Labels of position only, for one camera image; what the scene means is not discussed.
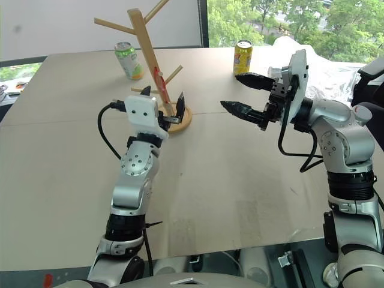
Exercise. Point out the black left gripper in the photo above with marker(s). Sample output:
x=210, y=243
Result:
x=171, y=120

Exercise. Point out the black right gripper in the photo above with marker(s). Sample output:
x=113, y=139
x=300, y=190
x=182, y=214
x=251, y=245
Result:
x=277, y=90

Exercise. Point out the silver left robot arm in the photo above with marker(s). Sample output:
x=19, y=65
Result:
x=135, y=186

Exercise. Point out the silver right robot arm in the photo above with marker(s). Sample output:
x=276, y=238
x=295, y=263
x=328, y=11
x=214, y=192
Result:
x=339, y=120

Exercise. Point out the wooden tree stand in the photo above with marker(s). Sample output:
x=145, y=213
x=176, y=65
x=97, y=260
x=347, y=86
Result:
x=144, y=45

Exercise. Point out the yellow drink can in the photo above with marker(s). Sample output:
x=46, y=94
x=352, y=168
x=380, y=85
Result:
x=243, y=58

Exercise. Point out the green drink can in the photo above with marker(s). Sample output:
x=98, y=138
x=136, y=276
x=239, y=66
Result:
x=129, y=61

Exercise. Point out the clear plastic sheet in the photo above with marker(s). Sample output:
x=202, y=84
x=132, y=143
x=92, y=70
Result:
x=327, y=75

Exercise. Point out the white window blind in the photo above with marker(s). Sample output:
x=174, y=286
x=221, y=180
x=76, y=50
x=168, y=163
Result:
x=75, y=27

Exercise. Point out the black office chair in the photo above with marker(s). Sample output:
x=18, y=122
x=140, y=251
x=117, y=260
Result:
x=370, y=87

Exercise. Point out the small white orange object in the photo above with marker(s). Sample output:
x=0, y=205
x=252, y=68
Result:
x=16, y=88

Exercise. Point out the white cylinder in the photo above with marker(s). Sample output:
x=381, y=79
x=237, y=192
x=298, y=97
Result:
x=172, y=265
x=255, y=267

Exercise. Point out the silver metal clamp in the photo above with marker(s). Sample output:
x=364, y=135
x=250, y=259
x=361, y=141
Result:
x=285, y=259

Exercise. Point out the grey robot torso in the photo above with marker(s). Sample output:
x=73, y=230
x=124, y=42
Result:
x=168, y=280

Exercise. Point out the black metal bar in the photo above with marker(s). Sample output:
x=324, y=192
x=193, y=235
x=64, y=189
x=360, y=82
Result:
x=303, y=270

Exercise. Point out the white round object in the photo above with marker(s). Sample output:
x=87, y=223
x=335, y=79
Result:
x=330, y=274

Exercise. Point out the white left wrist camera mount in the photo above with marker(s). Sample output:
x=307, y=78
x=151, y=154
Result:
x=141, y=112

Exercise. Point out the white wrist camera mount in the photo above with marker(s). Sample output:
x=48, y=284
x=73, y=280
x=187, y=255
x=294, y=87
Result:
x=300, y=64
x=141, y=112

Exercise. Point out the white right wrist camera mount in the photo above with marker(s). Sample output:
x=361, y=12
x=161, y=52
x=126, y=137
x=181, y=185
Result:
x=300, y=64

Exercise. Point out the black window frame post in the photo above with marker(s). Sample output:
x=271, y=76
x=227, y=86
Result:
x=203, y=24

